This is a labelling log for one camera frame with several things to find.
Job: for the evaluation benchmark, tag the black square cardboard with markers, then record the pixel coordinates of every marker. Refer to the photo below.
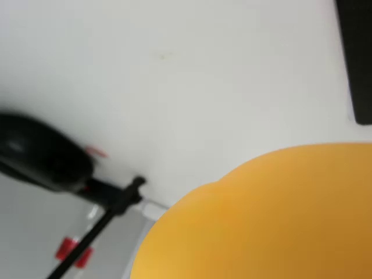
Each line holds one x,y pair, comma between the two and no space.
360,58

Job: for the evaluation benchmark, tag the small red pin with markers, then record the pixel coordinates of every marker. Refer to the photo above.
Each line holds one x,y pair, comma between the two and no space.
96,151

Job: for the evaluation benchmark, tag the small red block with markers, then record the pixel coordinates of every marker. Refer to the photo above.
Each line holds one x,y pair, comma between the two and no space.
84,257
66,248

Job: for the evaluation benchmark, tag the orange rubber duck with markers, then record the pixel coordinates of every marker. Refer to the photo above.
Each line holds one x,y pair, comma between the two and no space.
261,218

